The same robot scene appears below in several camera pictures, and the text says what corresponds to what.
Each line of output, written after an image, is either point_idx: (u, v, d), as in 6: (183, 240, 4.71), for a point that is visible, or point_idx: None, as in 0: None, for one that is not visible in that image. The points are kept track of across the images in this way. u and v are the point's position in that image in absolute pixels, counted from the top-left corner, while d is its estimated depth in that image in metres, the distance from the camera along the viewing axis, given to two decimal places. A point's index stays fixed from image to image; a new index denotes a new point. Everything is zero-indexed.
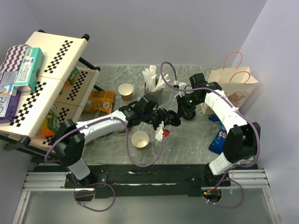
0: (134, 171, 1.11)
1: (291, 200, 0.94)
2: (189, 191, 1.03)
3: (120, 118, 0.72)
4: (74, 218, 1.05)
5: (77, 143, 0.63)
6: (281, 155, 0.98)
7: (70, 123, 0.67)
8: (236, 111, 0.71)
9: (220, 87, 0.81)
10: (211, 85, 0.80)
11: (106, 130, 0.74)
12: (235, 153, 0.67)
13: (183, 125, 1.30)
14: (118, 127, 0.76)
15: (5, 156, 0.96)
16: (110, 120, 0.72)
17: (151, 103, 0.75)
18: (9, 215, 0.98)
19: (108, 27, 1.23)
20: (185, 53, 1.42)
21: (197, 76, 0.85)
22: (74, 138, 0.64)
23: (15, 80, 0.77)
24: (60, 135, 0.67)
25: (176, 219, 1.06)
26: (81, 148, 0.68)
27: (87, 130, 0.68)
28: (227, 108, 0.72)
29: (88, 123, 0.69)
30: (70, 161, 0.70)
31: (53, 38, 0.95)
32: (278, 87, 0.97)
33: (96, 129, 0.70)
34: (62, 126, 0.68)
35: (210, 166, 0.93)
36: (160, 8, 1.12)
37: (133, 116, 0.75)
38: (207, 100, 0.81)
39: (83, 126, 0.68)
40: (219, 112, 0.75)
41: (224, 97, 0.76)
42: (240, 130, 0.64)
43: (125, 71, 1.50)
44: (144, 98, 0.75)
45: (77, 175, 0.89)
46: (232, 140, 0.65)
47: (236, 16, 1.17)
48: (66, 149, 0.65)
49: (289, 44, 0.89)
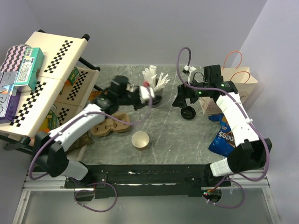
0: (135, 171, 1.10)
1: (291, 201, 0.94)
2: (189, 191, 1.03)
3: (93, 112, 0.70)
4: (74, 218, 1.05)
5: (57, 151, 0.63)
6: (281, 156, 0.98)
7: (44, 135, 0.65)
8: (250, 123, 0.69)
9: (236, 89, 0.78)
10: (226, 86, 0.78)
11: (84, 128, 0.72)
12: (239, 165, 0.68)
13: (184, 125, 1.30)
14: (97, 120, 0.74)
15: (5, 156, 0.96)
16: (84, 117, 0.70)
17: (122, 85, 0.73)
18: (10, 215, 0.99)
19: (108, 27, 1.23)
20: (185, 53, 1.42)
21: (213, 68, 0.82)
22: (52, 148, 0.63)
23: (15, 80, 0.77)
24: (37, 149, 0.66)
25: (176, 219, 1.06)
26: (63, 155, 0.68)
27: (63, 136, 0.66)
28: (241, 118, 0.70)
29: (62, 129, 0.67)
30: (58, 170, 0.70)
31: (53, 38, 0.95)
32: (278, 87, 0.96)
33: (72, 131, 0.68)
34: (36, 140, 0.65)
35: (211, 167, 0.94)
36: (160, 8, 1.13)
37: (109, 104, 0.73)
38: (219, 102, 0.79)
39: (57, 133, 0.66)
40: (231, 119, 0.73)
41: (239, 104, 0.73)
42: (250, 145, 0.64)
43: (125, 71, 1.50)
44: (114, 82, 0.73)
45: (75, 177, 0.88)
46: (239, 154, 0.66)
47: (236, 16, 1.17)
48: (48, 160, 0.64)
49: (289, 44, 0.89)
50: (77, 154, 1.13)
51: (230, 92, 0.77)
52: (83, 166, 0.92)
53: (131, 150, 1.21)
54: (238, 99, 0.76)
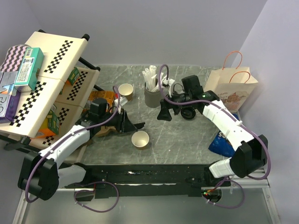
0: (135, 171, 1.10)
1: (290, 201, 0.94)
2: (189, 192, 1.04)
3: (80, 130, 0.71)
4: (74, 218, 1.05)
5: (50, 169, 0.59)
6: (281, 156, 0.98)
7: (34, 156, 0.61)
8: (240, 125, 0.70)
9: (217, 96, 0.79)
10: (207, 96, 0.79)
11: (72, 147, 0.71)
12: (245, 169, 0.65)
13: (184, 125, 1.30)
14: (83, 138, 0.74)
15: (5, 156, 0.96)
16: (72, 136, 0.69)
17: (102, 105, 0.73)
18: (9, 215, 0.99)
19: (108, 27, 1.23)
20: (184, 53, 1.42)
21: (192, 80, 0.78)
22: (44, 166, 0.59)
23: (15, 80, 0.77)
24: (27, 171, 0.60)
25: (176, 219, 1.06)
26: (56, 175, 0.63)
27: (54, 154, 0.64)
28: (231, 122, 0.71)
29: (53, 147, 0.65)
30: (50, 192, 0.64)
31: (53, 38, 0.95)
32: (278, 87, 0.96)
33: (63, 149, 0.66)
34: (25, 163, 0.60)
35: (210, 169, 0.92)
36: (160, 8, 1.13)
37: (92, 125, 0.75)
38: (206, 113, 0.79)
39: (48, 151, 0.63)
40: (222, 125, 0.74)
41: (224, 109, 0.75)
42: (248, 147, 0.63)
43: (125, 71, 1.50)
44: (93, 104, 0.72)
45: (75, 179, 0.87)
46: (241, 158, 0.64)
47: (236, 16, 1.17)
48: (40, 181, 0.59)
49: (289, 44, 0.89)
50: (77, 154, 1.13)
51: (212, 101, 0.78)
52: (81, 168, 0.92)
53: (131, 150, 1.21)
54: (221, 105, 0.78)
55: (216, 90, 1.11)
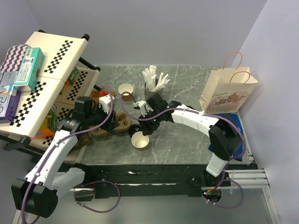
0: (134, 171, 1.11)
1: (290, 201, 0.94)
2: (189, 192, 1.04)
3: (64, 138, 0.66)
4: (74, 219, 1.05)
5: (41, 192, 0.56)
6: (281, 156, 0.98)
7: (21, 183, 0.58)
8: (204, 114, 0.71)
9: (179, 102, 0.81)
10: (171, 105, 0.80)
11: (61, 160, 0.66)
12: (226, 152, 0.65)
13: (183, 125, 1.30)
14: (72, 144, 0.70)
15: (5, 156, 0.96)
16: (56, 148, 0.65)
17: (87, 102, 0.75)
18: (9, 215, 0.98)
19: (108, 27, 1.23)
20: (185, 52, 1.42)
21: (155, 97, 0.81)
22: (35, 192, 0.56)
23: (15, 80, 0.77)
24: (19, 198, 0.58)
25: (176, 219, 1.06)
26: (52, 192, 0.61)
27: (42, 176, 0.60)
28: (194, 115, 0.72)
29: (39, 169, 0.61)
30: (52, 208, 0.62)
31: (54, 38, 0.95)
32: (279, 87, 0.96)
33: (49, 167, 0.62)
34: (14, 191, 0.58)
35: (207, 170, 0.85)
36: (160, 7, 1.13)
37: (77, 123, 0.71)
38: (175, 119, 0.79)
39: (34, 175, 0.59)
40: (191, 122, 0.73)
41: (187, 108, 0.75)
42: (216, 128, 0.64)
43: (125, 71, 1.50)
44: (78, 101, 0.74)
45: (74, 184, 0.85)
46: (216, 141, 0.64)
47: (236, 16, 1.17)
48: (36, 204, 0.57)
49: (290, 44, 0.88)
50: (77, 154, 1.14)
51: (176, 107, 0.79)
52: (80, 170, 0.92)
53: (131, 150, 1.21)
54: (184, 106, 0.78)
55: (216, 90, 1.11)
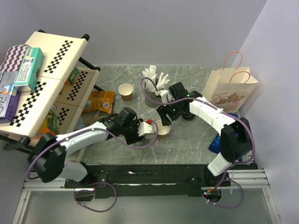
0: (134, 171, 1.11)
1: (290, 201, 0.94)
2: (189, 191, 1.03)
3: (100, 129, 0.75)
4: (74, 219, 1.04)
5: (58, 155, 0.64)
6: (281, 156, 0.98)
7: (51, 137, 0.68)
8: (222, 112, 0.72)
9: (201, 94, 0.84)
10: (191, 95, 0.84)
11: (86, 142, 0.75)
12: (233, 151, 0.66)
13: (183, 125, 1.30)
14: (100, 137, 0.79)
15: (5, 156, 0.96)
16: (91, 131, 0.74)
17: (131, 115, 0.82)
18: (9, 215, 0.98)
19: (108, 27, 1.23)
20: (185, 52, 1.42)
21: (176, 86, 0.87)
22: (54, 152, 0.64)
23: (15, 80, 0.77)
24: (39, 150, 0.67)
25: (176, 219, 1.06)
26: (62, 163, 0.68)
27: (68, 142, 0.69)
28: (212, 110, 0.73)
29: (69, 136, 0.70)
30: (51, 176, 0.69)
31: (54, 38, 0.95)
32: (279, 87, 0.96)
33: (77, 140, 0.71)
34: (41, 141, 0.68)
35: (209, 168, 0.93)
36: (160, 8, 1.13)
37: (113, 126, 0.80)
38: (191, 109, 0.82)
39: (64, 138, 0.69)
40: (207, 116, 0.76)
41: (207, 102, 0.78)
42: (231, 129, 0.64)
43: (125, 71, 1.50)
44: (124, 111, 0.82)
45: (74, 177, 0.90)
46: (226, 140, 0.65)
47: (236, 16, 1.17)
48: (46, 163, 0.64)
49: (290, 44, 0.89)
50: (77, 154, 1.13)
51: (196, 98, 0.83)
52: (84, 169, 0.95)
53: (131, 150, 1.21)
54: (204, 99, 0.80)
55: (216, 90, 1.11)
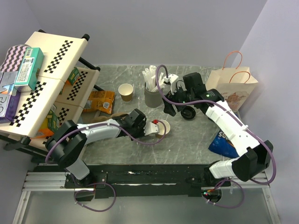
0: (134, 171, 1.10)
1: (290, 201, 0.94)
2: (189, 192, 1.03)
3: (116, 125, 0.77)
4: (74, 219, 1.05)
5: (77, 141, 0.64)
6: (280, 156, 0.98)
7: (72, 124, 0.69)
8: (246, 129, 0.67)
9: (222, 97, 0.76)
10: (211, 95, 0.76)
11: (101, 135, 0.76)
12: (249, 174, 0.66)
13: (183, 125, 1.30)
14: (111, 133, 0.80)
15: (5, 156, 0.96)
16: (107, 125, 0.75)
17: (140, 116, 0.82)
18: (9, 215, 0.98)
19: (108, 27, 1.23)
20: (185, 52, 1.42)
21: (194, 79, 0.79)
22: (75, 137, 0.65)
23: (15, 80, 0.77)
24: (60, 135, 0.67)
25: (175, 219, 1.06)
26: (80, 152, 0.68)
27: (88, 131, 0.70)
28: (237, 126, 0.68)
29: (90, 125, 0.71)
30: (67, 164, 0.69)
31: (53, 38, 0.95)
32: (279, 87, 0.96)
33: (95, 131, 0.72)
34: (62, 126, 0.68)
35: (211, 171, 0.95)
36: (160, 8, 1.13)
37: (123, 125, 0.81)
38: (209, 113, 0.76)
39: (84, 127, 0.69)
40: (227, 129, 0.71)
41: (230, 112, 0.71)
42: (254, 154, 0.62)
43: (125, 71, 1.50)
44: (134, 111, 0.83)
45: (76, 174, 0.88)
46: (246, 164, 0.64)
47: (236, 16, 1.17)
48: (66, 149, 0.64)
49: (290, 44, 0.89)
50: None
51: (217, 100, 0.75)
52: (86, 168, 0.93)
53: (131, 150, 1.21)
54: (226, 106, 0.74)
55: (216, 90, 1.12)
